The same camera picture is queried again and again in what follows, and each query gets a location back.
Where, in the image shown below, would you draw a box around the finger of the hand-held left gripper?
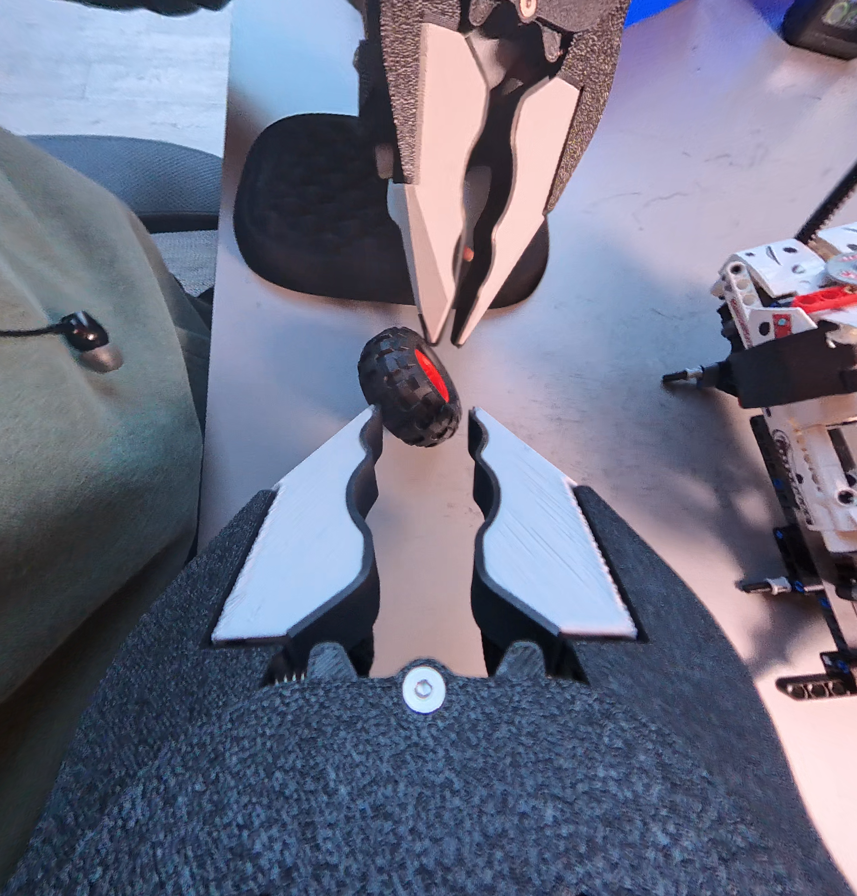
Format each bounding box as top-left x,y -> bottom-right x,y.
450,70 -> 581,348
387,21 -> 492,347

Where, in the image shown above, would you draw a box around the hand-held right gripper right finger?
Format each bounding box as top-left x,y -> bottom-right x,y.
467,406 -> 639,670

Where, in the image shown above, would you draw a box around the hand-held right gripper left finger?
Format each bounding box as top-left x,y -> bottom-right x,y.
209,406 -> 385,670

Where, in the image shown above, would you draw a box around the black lego wheel red hub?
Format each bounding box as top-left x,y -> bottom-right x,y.
356,325 -> 463,449

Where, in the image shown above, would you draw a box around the white lego truck model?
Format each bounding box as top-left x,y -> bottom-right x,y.
663,217 -> 857,701

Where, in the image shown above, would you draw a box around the black quilted chair armrest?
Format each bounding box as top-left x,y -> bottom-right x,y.
233,115 -> 551,306

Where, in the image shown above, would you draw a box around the small black device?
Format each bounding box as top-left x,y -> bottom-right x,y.
789,0 -> 857,60

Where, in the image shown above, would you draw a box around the dark chair seat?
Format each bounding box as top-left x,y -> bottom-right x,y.
30,133 -> 228,295

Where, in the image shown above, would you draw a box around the black braided cable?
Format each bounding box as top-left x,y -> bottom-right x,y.
797,180 -> 857,250

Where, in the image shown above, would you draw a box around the black hoodie drawstring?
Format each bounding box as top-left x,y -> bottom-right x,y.
0,311 -> 116,373

